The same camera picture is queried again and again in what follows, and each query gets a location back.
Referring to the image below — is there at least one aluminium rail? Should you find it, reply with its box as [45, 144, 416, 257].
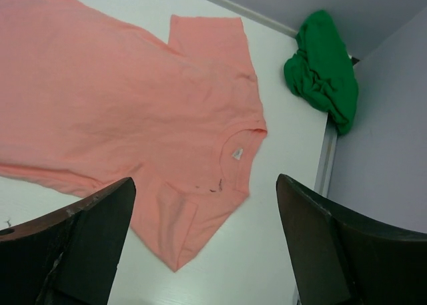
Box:
[314, 115, 338, 197]
[207, 0, 297, 37]

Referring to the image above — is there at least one back aluminium rail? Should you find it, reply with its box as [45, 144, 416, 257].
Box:
[207, 0, 297, 37]

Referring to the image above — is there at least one pink t-shirt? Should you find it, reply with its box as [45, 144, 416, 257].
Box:
[1, 0, 267, 271]

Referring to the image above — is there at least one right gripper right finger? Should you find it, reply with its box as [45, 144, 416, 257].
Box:
[276, 174, 426, 304]

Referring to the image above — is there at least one right aluminium rail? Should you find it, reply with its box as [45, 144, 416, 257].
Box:
[314, 115, 338, 197]

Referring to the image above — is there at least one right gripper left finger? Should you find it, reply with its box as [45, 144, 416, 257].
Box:
[1, 178, 135, 304]

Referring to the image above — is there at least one green t-shirt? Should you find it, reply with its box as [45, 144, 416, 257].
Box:
[284, 10, 358, 135]

